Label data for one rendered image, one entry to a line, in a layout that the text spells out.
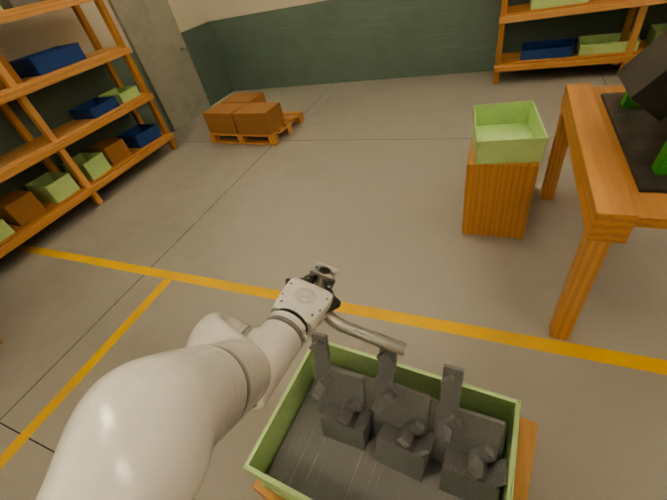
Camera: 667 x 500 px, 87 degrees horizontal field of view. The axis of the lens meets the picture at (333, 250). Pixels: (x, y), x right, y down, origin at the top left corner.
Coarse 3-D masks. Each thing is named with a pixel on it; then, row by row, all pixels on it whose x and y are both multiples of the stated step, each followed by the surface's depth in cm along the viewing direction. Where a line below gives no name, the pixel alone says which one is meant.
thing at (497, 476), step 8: (488, 464) 85; (496, 464) 83; (504, 464) 81; (488, 472) 83; (496, 472) 81; (504, 472) 80; (488, 480) 81; (496, 480) 79; (504, 480) 78; (488, 488) 81
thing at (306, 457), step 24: (312, 384) 116; (312, 408) 110; (432, 408) 103; (288, 432) 106; (312, 432) 105; (504, 432) 95; (288, 456) 101; (312, 456) 100; (336, 456) 98; (360, 456) 97; (288, 480) 96; (312, 480) 95; (336, 480) 94; (360, 480) 93; (384, 480) 92; (408, 480) 91; (432, 480) 90
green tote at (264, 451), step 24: (312, 360) 115; (336, 360) 118; (360, 360) 111; (408, 384) 108; (432, 384) 102; (288, 408) 105; (480, 408) 99; (504, 408) 94; (264, 432) 96; (264, 456) 97; (504, 456) 93; (264, 480) 88
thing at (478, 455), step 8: (456, 416) 84; (440, 424) 86; (448, 424) 84; (456, 424) 83; (440, 432) 83; (448, 432) 83; (440, 440) 82; (448, 440) 81; (472, 448) 86; (480, 448) 83; (488, 448) 83; (472, 456) 83; (480, 456) 83; (488, 456) 82; (472, 464) 81; (480, 464) 83; (472, 472) 81; (480, 472) 81
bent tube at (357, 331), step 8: (320, 264) 79; (312, 272) 77; (320, 272) 77; (328, 272) 80; (336, 272) 78; (320, 280) 78; (328, 280) 76; (328, 320) 84; (336, 320) 84; (344, 320) 85; (336, 328) 84; (344, 328) 83; (352, 328) 83; (360, 328) 83; (360, 336) 82; (368, 336) 82; (376, 336) 82; (384, 336) 82; (376, 344) 82; (384, 344) 81; (392, 344) 80; (400, 344) 80; (400, 352) 80
